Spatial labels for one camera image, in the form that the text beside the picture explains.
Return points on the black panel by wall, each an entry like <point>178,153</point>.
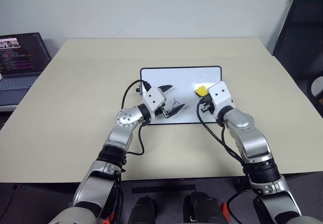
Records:
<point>300,37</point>

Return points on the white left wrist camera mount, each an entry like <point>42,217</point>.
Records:
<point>154,98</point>

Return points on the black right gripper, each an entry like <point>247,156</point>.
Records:
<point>207,106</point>

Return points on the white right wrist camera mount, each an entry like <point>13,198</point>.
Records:
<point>220,95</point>

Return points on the black strip on floor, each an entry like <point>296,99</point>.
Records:
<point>164,188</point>

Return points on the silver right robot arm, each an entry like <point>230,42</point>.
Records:
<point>252,138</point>

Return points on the yellow whiteboard eraser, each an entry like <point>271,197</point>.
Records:
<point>201,90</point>

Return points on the white whiteboard with black frame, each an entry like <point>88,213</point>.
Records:
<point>181,77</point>

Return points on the open grey laptop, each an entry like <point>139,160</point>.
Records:
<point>20,57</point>

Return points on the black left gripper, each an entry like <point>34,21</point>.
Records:
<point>165,113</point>

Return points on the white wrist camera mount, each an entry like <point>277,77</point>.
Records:
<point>220,95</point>
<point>154,98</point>

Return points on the black chair with white seat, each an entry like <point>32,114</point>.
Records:
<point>316,87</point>

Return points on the dark rounded shape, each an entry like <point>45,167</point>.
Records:
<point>202,207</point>
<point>143,210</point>

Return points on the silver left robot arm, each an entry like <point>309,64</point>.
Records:
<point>121,138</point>

